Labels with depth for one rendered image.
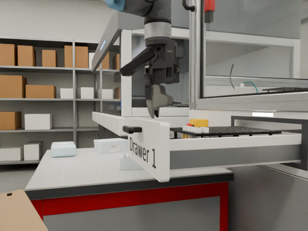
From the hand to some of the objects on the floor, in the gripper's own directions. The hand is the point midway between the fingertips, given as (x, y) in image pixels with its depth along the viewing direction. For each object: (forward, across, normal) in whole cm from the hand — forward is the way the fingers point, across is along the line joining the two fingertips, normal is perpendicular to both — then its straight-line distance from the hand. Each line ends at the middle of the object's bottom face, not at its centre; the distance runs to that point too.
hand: (152, 113), depth 76 cm
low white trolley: (+94, +17, +21) cm, 98 cm away
